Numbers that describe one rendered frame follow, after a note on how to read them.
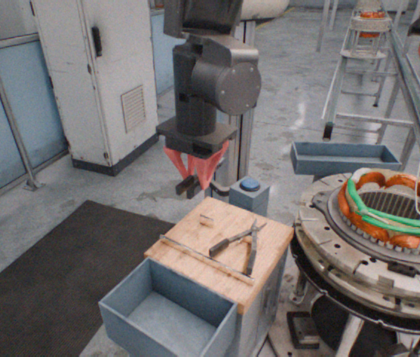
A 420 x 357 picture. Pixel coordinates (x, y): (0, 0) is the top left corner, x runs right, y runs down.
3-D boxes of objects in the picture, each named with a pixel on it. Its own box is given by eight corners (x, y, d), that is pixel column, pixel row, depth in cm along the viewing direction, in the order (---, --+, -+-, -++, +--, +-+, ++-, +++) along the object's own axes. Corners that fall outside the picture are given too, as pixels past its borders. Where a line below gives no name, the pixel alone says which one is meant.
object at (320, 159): (358, 225, 105) (386, 144, 89) (369, 249, 96) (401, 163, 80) (279, 220, 107) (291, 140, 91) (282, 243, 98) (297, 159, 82)
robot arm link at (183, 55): (203, 33, 43) (163, 38, 41) (233, 43, 38) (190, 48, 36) (203, 86, 47) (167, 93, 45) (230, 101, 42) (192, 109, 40)
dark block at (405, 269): (387, 263, 49) (390, 257, 48) (414, 271, 48) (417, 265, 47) (387, 270, 48) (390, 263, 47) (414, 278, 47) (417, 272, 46)
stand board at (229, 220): (244, 316, 48) (244, 306, 46) (145, 263, 56) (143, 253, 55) (292, 237, 62) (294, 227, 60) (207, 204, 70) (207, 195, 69)
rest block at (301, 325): (311, 320, 73) (313, 314, 71) (318, 343, 68) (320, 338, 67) (291, 320, 72) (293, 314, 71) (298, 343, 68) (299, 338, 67)
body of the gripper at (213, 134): (215, 158, 43) (216, 103, 39) (154, 139, 47) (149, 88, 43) (238, 139, 48) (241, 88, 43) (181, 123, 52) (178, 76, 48)
